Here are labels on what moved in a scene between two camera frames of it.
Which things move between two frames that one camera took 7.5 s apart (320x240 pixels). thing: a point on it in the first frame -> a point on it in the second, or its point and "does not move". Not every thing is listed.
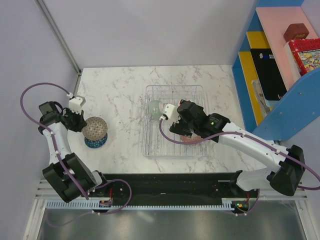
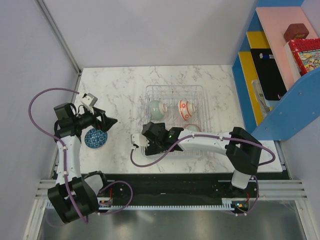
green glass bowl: (155, 111) does not move
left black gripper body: (73, 120) -> (94, 122)
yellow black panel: (259, 63) does not move
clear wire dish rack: (158, 141) does not move
